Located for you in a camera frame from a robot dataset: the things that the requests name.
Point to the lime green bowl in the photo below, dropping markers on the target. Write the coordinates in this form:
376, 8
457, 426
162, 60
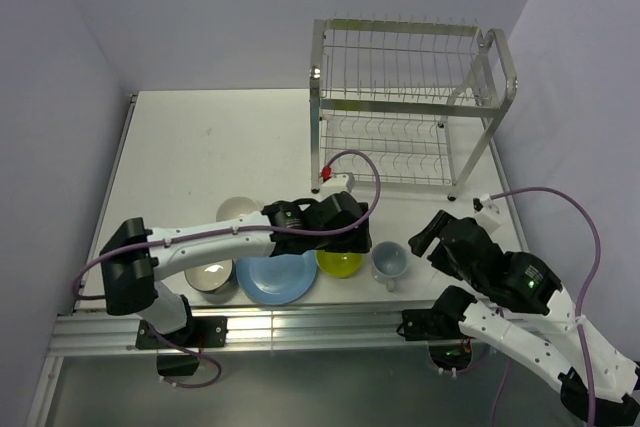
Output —
338, 265

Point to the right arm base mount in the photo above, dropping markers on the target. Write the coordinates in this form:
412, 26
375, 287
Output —
431, 326

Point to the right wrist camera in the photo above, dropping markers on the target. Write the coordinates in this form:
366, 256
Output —
486, 212

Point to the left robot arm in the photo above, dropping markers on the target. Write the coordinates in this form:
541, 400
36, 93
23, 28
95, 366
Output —
136, 259

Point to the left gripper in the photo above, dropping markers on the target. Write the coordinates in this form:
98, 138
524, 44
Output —
357, 242

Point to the pale blue mug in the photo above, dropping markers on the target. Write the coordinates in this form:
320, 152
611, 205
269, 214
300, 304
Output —
390, 262

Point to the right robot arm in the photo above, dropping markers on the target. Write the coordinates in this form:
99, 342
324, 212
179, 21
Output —
520, 307

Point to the blue plate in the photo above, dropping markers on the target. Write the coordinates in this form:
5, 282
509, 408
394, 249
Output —
276, 280

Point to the steel two-tier dish rack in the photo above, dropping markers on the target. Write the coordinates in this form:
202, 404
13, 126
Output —
423, 100

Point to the aluminium mounting rail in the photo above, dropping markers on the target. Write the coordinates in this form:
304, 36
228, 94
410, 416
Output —
250, 329

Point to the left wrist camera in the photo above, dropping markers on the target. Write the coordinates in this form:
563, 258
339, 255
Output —
335, 182

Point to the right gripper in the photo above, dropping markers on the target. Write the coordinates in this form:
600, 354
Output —
418, 241

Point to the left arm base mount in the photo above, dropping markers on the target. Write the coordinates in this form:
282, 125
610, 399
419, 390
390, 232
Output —
181, 353

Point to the white ceramic bowl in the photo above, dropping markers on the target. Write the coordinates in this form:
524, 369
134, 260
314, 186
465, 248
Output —
235, 207

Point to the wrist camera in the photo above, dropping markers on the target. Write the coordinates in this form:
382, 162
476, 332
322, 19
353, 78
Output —
335, 182
486, 212

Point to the grey-rimmed white bowl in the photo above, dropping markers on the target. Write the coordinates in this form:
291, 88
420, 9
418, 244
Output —
210, 278

